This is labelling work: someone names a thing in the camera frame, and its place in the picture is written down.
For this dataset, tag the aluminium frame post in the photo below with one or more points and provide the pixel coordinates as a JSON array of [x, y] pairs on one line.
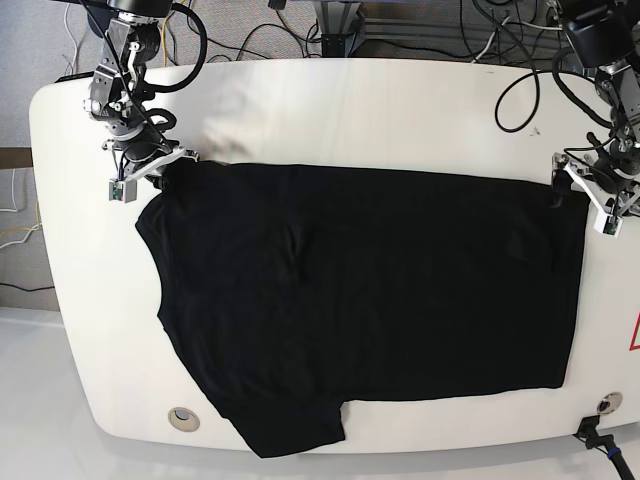
[[341, 25]]

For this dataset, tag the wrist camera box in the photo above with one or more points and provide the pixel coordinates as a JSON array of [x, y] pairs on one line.
[[124, 191], [608, 224]]

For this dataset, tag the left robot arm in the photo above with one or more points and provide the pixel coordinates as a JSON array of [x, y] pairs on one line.
[[600, 36]]

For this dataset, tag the black T-shirt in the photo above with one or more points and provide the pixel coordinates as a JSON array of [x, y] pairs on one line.
[[289, 290]]

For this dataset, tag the right metal table grommet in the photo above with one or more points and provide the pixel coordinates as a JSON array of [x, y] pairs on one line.
[[610, 403]]

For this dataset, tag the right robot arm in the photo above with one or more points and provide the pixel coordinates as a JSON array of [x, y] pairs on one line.
[[119, 89]]

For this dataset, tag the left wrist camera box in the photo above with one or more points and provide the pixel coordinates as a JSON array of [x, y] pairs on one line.
[[608, 224]]

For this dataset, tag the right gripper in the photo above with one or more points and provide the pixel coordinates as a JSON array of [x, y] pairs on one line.
[[147, 153]]

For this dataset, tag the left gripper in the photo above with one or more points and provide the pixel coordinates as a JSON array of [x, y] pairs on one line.
[[615, 169]]

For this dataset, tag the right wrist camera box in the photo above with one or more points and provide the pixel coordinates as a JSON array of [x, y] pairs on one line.
[[124, 191]]

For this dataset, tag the metal table grommet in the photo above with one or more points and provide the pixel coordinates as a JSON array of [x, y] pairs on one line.
[[183, 420], [610, 403]]

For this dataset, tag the left metal table grommet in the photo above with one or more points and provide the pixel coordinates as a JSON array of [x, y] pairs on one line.
[[183, 420]]

